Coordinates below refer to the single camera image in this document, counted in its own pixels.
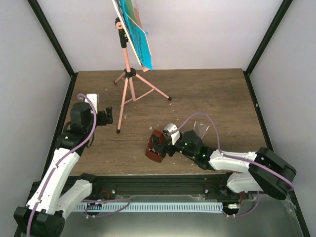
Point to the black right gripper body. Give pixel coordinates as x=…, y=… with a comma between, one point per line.
x=168, y=146

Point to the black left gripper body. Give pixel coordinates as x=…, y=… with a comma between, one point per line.
x=103, y=121

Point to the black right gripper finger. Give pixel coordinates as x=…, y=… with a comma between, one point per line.
x=157, y=156
x=157, y=141

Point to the red-brown wooden metronome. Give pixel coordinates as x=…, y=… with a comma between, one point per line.
x=148, y=148

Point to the clear plastic metronome cover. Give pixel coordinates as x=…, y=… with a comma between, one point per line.
x=200, y=129

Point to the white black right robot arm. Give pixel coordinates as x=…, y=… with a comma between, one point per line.
x=260, y=171

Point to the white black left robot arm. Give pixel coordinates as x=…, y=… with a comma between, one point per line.
x=47, y=210

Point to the pink tripod music stand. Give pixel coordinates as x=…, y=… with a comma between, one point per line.
x=127, y=76

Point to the blue sheet music booklet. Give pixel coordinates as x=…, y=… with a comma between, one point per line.
x=130, y=27

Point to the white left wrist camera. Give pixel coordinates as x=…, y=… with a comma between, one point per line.
x=94, y=99

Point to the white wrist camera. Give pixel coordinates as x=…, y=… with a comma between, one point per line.
x=94, y=99
x=172, y=132

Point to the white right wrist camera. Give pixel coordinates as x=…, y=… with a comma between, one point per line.
x=172, y=132

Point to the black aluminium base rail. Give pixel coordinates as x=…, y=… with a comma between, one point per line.
x=103, y=186

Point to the light blue slotted cable duct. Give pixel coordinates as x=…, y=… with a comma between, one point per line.
x=198, y=207

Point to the black frame post left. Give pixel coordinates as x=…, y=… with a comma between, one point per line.
x=37, y=10

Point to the black frame post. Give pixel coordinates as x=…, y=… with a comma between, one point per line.
x=37, y=10
x=281, y=12

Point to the black frame post right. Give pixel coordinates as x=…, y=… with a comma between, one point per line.
x=281, y=12

